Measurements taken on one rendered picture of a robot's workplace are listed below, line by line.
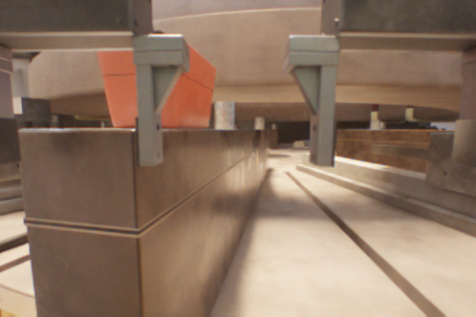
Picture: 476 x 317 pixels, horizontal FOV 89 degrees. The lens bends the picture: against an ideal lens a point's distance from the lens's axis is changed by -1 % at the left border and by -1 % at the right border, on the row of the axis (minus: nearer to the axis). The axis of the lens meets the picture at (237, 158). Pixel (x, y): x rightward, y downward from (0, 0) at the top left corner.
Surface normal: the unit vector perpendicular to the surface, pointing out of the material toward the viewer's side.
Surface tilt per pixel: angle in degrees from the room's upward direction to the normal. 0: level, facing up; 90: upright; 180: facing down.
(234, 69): 90
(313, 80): 90
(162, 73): 90
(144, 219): 90
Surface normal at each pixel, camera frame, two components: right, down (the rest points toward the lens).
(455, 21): 0.00, 0.12
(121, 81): -0.18, 0.23
